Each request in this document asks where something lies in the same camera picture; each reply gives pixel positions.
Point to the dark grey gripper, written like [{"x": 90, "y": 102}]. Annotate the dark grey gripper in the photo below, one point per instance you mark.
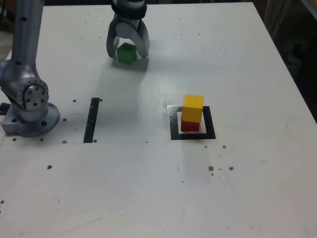
[{"x": 128, "y": 20}]

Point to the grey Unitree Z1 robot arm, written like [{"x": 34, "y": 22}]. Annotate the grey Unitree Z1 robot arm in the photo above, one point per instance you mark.
[{"x": 24, "y": 62}]

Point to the black tape strip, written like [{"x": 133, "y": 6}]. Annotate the black tape strip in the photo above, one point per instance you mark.
[{"x": 91, "y": 121}]

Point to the green cube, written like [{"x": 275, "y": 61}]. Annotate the green cube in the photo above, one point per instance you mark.
[{"x": 126, "y": 54}]

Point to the black tape square outline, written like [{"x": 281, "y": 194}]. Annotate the black tape square outline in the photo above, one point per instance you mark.
[{"x": 210, "y": 124}]

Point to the yellow cube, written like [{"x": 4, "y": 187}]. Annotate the yellow cube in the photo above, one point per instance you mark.
[{"x": 192, "y": 110}]

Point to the red cube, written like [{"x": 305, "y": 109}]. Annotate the red cube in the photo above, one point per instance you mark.
[{"x": 190, "y": 126}]

